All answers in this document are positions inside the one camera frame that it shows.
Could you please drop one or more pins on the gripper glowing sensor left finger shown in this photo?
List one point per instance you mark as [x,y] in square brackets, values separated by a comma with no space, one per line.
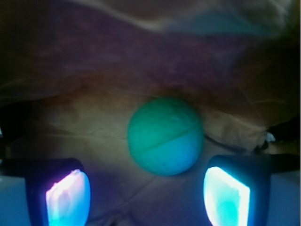
[44,192]

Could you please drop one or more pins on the green rubber ball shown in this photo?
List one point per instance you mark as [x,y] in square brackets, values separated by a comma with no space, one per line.
[165,136]

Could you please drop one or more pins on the brown paper bag bin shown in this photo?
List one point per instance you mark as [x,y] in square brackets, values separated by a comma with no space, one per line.
[77,71]

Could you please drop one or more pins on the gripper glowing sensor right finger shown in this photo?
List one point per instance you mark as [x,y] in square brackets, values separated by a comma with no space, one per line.
[253,190]

